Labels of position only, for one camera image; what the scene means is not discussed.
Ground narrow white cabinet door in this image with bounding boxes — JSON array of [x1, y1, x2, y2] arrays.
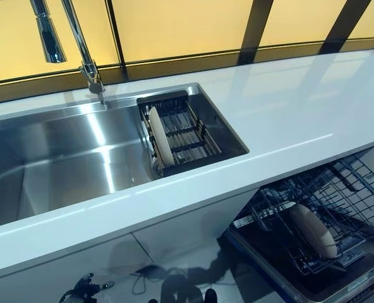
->
[[131, 189, 260, 258]]

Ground black sink dish rack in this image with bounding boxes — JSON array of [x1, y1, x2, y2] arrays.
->
[[136, 90, 224, 177]]

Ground beige ceramic plate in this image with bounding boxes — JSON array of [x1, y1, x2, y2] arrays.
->
[[289, 203, 338, 259], [148, 106, 175, 167]]

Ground wire dishwasher lower rack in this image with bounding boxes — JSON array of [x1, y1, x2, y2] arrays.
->
[[234, 154, 374, 275]]

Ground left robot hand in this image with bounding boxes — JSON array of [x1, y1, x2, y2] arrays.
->
[[60, 273, 115, 303]]

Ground chrome kitchen faucet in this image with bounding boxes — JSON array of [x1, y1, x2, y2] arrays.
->
[[28, 0, 107, 110]]

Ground stainless steel sink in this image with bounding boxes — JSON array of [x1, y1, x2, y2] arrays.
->
[[0, 82, 250, 222]]

